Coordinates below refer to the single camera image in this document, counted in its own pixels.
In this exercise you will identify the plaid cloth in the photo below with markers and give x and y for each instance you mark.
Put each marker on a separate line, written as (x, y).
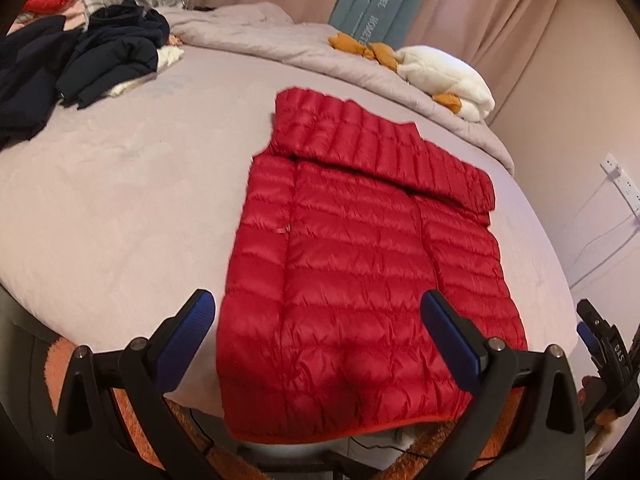
(95, 2)

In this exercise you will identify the grey duvet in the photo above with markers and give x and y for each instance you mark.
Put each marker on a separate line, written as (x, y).
(310, 55)

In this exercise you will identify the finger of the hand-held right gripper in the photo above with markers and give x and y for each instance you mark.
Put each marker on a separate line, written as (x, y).
(595, 317)
(586, 339)

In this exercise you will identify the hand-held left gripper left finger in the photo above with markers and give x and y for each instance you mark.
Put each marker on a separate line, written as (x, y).
(184, 341)

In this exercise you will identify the pale pink cloth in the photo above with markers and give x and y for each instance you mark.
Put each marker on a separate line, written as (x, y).
(50, 17)

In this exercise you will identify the dark navy garment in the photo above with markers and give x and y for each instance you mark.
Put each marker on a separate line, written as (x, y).
(30, 75)

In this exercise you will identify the white goose plush toy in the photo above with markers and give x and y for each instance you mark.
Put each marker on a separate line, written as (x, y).
(445, 82)

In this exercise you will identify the white cloth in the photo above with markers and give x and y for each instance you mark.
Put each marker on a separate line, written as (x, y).
(167, 57)

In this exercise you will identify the white wall socket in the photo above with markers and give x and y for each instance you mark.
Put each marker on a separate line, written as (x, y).
(622, 180)

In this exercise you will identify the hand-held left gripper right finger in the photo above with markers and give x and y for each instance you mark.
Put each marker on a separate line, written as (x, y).
(451, 342)

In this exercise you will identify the navy blue jacket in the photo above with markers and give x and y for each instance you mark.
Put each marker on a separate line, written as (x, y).
(117, 45)

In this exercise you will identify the bed with pink sheet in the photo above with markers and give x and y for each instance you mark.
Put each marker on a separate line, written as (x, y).
(125, 210)

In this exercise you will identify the person's right hand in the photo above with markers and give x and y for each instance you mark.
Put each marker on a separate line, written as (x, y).
(590, 390)

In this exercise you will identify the orange fuzzy rug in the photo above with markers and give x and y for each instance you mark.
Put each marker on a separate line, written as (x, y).
(130, 420)

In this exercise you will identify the small orange toy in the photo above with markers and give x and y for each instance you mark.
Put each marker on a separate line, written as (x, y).
(174, 39)

